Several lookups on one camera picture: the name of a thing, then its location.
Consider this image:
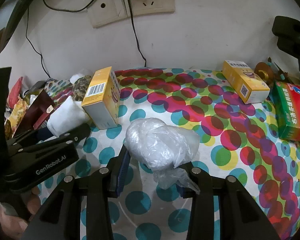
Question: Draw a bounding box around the beige wall socket plate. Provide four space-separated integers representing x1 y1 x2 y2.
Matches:
87 0 175 28

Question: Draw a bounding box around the red packet behind box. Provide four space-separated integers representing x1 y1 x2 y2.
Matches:
7 76 23 108

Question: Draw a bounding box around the red cigarette pack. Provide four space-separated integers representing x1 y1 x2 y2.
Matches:
33 105 54 130

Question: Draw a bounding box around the yellow snack bag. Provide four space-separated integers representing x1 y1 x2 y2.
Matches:
5 97 29 140

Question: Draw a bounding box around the white cloth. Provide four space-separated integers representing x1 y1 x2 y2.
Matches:
47 96 90 137

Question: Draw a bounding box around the red green medicine box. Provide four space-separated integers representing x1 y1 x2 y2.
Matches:
271 81 300 141

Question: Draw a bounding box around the yellow white box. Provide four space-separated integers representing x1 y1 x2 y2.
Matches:
82 67 120 129
222 60 270 104

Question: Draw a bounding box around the colourful polka dot tablecloth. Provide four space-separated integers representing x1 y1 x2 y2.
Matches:
37 67 300 240

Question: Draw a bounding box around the black stand mount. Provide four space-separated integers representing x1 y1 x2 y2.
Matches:
271 16 300 71

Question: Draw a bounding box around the black power cable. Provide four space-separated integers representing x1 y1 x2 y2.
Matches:
125 0 147 68

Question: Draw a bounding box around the clear plastic bag bundle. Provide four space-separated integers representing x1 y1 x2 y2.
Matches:
124 118 200 189

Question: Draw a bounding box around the brown gold ornament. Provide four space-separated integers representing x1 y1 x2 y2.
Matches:
254 57 288 85

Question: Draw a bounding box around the dark red gold storage box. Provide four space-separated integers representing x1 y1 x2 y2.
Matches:
13 89 55 137

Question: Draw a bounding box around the person's left hand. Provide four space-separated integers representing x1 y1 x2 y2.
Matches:
0 186 41 239

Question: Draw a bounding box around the camouflage sock ball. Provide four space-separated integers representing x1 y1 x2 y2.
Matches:
72 75 92 101

